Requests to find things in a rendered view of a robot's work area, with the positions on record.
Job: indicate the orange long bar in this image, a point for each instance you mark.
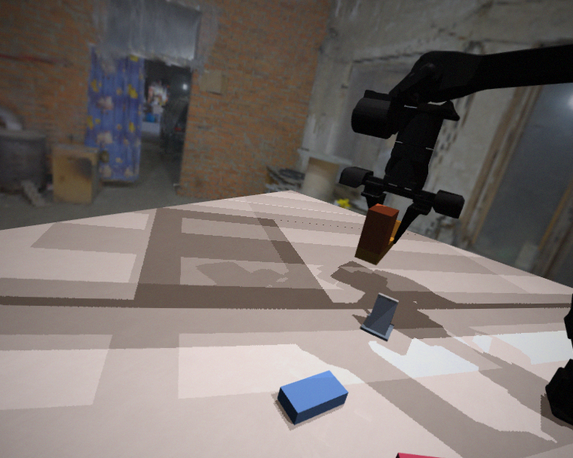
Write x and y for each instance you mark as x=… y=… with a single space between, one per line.
x=378 y=233

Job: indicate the blue rectangular block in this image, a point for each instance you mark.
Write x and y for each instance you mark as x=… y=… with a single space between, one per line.
x=311 y=396

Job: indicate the red flat bar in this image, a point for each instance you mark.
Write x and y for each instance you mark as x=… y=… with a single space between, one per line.
x=408 y=455

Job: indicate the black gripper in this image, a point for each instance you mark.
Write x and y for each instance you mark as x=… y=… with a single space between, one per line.
x=406 y=169

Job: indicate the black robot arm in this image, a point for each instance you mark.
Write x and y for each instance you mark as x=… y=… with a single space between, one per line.
x=440 y=76

